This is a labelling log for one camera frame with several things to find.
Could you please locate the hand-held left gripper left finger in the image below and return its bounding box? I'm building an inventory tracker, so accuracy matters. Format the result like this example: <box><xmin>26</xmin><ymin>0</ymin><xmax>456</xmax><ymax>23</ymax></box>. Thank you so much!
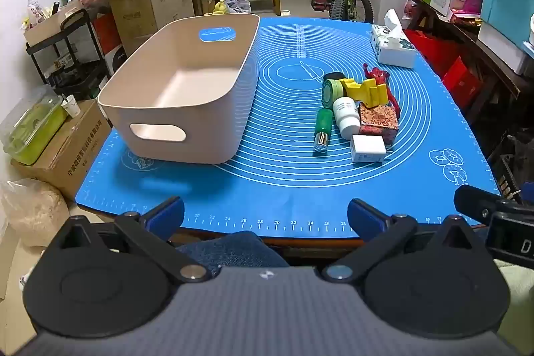
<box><xmin>54</xmin><ymin>196</ymin><xmax>213</xmax><ymax>284</ymax></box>

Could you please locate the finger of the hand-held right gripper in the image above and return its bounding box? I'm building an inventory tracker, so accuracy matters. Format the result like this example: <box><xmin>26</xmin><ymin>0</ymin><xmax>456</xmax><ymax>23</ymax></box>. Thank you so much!
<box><xmin>454</xmin><ymin>185</ymin><xmax>507</xmax><ymax>225</ymax></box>

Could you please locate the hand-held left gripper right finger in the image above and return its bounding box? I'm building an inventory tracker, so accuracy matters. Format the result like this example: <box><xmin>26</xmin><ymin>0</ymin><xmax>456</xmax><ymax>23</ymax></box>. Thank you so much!
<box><xmin>321</xmin><ymin>197</ymin><xmax>489</xmax><ymax>284</ymax></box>

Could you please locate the red patterned gift box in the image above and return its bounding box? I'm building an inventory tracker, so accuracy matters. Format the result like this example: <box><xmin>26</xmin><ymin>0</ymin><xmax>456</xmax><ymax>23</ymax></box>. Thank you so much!
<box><xmin>359</xmin><ymin>104</ymin><xmax>400</xmax><ymax>150</ymax></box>

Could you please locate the white pill bottle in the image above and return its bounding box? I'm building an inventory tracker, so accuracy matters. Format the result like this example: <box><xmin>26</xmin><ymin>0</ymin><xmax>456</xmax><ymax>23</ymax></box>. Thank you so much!
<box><xmin>332</xmin><ymin>97</ymin><xmax>361</xmax><ymax>140</ymax></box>

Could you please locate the green bottle with silver cap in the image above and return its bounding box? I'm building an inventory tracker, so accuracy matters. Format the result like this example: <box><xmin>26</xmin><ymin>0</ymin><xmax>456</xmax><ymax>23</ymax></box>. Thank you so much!
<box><xmin>314</xmin><ymin>108</ymin><xmax>333</xmax><ymax>154</ymax></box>

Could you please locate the yellow plastic toy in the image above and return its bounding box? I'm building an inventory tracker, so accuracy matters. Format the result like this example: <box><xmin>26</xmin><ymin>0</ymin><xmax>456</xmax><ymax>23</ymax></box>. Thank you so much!
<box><xmin>342</xmin><ymin>78</ymin><xmax>389</xmax><ymax>106</ymax></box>

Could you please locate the beige plastic basket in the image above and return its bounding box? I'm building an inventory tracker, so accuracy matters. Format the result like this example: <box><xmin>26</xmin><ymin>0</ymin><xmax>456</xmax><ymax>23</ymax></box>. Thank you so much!
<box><xmin>97</xmin><ymin>14</ymin><xmax>261</xmax><ymax>165</ymax></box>

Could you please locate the black plastic crate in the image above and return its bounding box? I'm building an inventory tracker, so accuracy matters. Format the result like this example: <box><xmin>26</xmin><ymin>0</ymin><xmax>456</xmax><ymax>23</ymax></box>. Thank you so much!
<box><xmin>486</xmin><ymin>131</ymin><xmax>534</xmax><ymax>198</ymax></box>

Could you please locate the small white box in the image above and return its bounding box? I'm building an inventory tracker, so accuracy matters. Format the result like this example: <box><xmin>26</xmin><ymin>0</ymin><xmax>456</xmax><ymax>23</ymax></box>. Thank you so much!
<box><xmin>349</xmin><ymin>135</ymin><xmax>388</xmax><ymax>164</ymax></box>

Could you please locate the blue silicone baking mat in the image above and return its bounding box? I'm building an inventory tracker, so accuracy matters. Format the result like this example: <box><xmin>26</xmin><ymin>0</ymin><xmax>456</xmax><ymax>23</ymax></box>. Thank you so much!
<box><xmin>75</xmin><ymin>17</ymin><xmax>501</xmax><ymax>240</ymax></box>

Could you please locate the low brown cardboard box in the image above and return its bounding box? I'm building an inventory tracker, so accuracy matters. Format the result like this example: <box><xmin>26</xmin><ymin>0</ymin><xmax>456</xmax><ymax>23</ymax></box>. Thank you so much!
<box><xmin>12</xmin><ymin>99</ymin><xmax>113</xmax><ymax>202</ymax></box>

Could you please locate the red gift bag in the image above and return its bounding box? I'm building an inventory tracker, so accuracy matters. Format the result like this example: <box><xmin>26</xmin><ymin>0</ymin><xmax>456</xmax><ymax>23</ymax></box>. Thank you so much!
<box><xmin>442</xmin><ymin>55</ymin><xmax>480</xmax><ymax>108</ymax></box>

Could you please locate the clear bag of grain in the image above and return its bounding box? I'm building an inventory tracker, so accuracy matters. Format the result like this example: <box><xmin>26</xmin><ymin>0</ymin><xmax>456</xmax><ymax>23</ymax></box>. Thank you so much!
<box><xmin>0</xmin><ymin>178</ymin><xmax>69</xmax><ymax>248</ymax></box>

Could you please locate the red toy figure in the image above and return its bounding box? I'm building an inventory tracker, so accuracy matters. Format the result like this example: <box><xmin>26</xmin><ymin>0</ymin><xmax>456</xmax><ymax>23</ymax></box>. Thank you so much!
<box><xmin>362</xmin><ymin>64</ymin><xmax>401</xmax><ymax>119</ymax></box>

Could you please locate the white paper cup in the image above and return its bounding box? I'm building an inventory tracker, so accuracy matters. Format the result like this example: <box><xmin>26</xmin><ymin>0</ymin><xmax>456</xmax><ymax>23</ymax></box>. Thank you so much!
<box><xmin>62</xmin><ymin>95</ymin><xmax>81</xmax><ymax>118</ymax></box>

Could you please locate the dark wooden side table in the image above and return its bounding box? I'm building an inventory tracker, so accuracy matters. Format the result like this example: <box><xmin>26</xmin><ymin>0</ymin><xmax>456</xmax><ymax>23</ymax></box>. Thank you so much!
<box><xmin>407</xmin><ymin>0</ymin><xmax>534</xmax><ymax>181</ymax></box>

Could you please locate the green container with clear lid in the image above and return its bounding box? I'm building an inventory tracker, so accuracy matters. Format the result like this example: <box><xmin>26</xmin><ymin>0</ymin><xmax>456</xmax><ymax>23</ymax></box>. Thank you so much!
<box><xmin>0</xmin><ymin>86</ymin><xmax>69</xmax><ymax>167</ymax></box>

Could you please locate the white floral tissue box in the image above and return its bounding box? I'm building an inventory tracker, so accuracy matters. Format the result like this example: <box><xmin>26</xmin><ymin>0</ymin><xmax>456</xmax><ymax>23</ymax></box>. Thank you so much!
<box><xmin>370</xmin><ymin>9</ymin><xmax>418</xmax><ymax>68</ymax></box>

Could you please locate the red and white appliance box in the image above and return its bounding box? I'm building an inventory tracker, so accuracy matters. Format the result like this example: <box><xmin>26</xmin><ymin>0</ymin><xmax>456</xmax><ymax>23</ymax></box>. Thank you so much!
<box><xmin>92</xmin><ymin>11</ymin><xmax>138</xmax><ymax>77</ymax></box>

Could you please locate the black rolling cart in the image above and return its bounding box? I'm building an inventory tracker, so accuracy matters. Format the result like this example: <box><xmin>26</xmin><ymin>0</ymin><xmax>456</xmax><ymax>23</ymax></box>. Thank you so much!
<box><xmin>26</xmin><ymin>7</ymin><xmax>110</xmax><ymax>98</ymax></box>

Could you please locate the cardboard box on cart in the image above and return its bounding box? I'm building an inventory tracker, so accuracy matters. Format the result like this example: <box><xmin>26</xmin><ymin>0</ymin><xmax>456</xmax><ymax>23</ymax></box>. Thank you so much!
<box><xmin>23</xmin><ymin>1</ymin><xmax>90</xmax><ymax>45</ymax></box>

